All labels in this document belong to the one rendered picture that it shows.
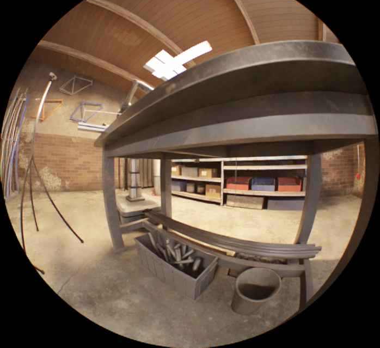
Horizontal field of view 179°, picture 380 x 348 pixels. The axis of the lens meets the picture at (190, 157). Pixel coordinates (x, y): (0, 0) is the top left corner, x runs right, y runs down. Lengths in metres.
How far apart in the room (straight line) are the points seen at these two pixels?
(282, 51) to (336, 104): 0.14
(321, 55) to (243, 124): 0.18
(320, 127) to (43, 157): 3.68
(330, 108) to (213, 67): 0.21
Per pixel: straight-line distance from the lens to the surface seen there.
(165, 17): 2.45
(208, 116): 0.26
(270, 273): 0.69
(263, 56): 0.19
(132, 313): 0.79
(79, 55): 3.42
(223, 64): 0.20
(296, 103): 0.24
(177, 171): 2.59
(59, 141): 3.46
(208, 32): 2.50
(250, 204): 2.03
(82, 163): 3.38
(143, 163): 3.52
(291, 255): 0.78
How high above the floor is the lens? 0.71
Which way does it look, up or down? 3 degrees up
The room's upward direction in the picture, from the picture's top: straight up
